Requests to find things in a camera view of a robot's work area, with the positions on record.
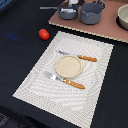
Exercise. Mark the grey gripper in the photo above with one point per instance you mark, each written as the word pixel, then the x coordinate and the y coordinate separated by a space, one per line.
pixel 70 3

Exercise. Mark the grey saucepan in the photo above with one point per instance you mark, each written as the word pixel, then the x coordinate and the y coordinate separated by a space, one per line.
pixel 90 13

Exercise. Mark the round beige plate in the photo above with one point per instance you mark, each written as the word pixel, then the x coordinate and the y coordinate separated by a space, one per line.
pixel 68 66

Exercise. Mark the brown wooden board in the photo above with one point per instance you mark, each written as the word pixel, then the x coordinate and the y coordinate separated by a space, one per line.
pixel 106 27

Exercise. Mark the grey frying pan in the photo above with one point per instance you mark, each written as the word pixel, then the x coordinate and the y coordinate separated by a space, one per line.
pixel 65 15

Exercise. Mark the beige bowl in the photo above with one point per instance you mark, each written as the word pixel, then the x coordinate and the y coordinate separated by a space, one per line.
pixel 123 16

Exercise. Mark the fork with wooden handle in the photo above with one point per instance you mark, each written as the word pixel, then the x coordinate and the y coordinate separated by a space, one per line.
pixel 66 81

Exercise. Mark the woven beige placemat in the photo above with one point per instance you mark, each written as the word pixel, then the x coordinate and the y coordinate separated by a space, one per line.
pixel 72 104

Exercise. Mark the knife with wooden handle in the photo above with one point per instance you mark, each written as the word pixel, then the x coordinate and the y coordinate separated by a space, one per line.
pixel 79 56

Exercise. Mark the red tomato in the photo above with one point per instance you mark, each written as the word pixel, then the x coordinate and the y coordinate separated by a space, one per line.
pixel 43 34

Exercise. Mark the white and blue fish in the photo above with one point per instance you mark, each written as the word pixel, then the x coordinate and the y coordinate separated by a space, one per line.
pixel 68 10

